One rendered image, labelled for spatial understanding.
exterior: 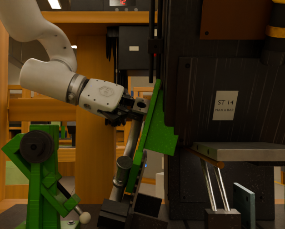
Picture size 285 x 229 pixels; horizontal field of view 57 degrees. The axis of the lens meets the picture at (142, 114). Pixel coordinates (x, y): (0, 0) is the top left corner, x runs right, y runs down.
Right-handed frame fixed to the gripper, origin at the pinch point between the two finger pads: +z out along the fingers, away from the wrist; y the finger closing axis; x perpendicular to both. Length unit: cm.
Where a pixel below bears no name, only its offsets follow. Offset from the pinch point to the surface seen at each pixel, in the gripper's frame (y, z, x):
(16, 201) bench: -11, -32, 55
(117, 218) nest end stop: -26.8, 3.6, 7.4
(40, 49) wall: 780, -432, 590
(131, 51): 23.2, -8.1, -2.5
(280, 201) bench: 10, 63, 30
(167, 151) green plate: -13.5, 9.4, -3.8
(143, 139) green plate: -13.7, 3.5, -5.0
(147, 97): 777, 23, 638
